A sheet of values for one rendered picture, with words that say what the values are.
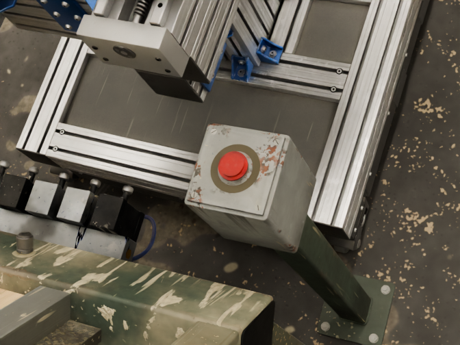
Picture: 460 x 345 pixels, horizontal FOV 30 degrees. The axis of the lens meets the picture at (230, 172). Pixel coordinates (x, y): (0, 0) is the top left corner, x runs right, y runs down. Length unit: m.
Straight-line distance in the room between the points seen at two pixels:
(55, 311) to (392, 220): 1.06
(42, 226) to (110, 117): 0.71
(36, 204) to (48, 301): 0.30
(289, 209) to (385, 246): 0.86
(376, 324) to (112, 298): 0.93
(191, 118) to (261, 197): 0.94
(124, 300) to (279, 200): 0.24
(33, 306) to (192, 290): 0.21
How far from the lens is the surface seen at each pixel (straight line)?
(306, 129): 1.92
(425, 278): 1.99
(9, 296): 1.24
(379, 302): 1.98
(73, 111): 2.16
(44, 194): 1.43
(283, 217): 1.15
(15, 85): 2.56
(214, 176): 1.13
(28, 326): 1.13
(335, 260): 1.60
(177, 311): 1.12
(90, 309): 1.19
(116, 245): 1.37
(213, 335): 1.07
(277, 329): 1.25
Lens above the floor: 1.93
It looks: 63 degrees down
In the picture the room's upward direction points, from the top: 42 degrees counter-clockwise
